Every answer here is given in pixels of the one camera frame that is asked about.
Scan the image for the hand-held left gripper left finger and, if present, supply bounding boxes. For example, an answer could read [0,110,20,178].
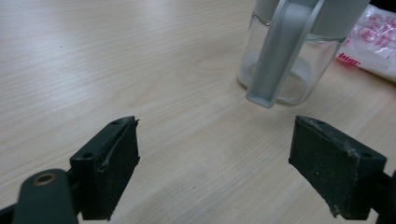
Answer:
[69,115,141,221]

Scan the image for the clear plastic bag red print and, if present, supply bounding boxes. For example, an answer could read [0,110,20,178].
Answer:
[335,3,396,83]

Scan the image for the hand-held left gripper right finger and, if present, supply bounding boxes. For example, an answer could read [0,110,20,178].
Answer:
[288,115,388,221]

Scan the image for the glass jar with white lid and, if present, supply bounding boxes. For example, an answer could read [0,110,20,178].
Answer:
[236,0,372,109]

